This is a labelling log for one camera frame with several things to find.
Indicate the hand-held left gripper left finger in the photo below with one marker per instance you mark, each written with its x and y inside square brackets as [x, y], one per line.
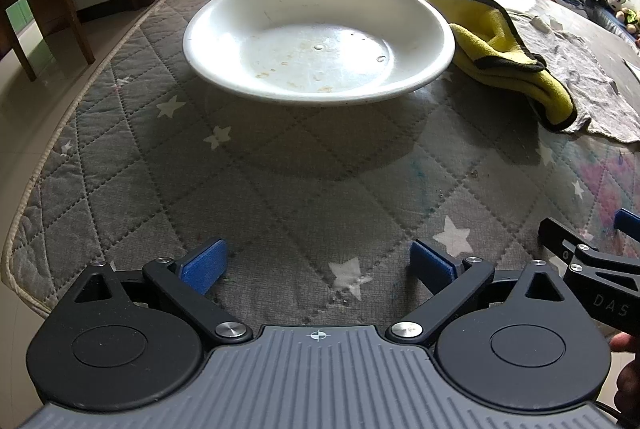
[202, 269]

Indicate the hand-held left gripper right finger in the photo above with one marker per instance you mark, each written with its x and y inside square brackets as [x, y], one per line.
[430, 261]

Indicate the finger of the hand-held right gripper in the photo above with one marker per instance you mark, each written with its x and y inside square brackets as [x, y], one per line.
[555, 234]
[627, 221]

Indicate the yellow black-edged cleaning cloth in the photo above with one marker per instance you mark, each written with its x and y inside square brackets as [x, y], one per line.
[500, 59]

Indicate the white round plate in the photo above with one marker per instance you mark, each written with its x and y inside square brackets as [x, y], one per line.
[320, 49]

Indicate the person's right hand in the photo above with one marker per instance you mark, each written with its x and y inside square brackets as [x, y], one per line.
[627, 359]

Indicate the grey quilted star mattress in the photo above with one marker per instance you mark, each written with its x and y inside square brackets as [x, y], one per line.
[300, 169]

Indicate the grey towel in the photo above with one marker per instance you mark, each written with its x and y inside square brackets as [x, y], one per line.
[585, 74]

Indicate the small colourful plush toy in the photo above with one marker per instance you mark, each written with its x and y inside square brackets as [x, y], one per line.
[629, 19]

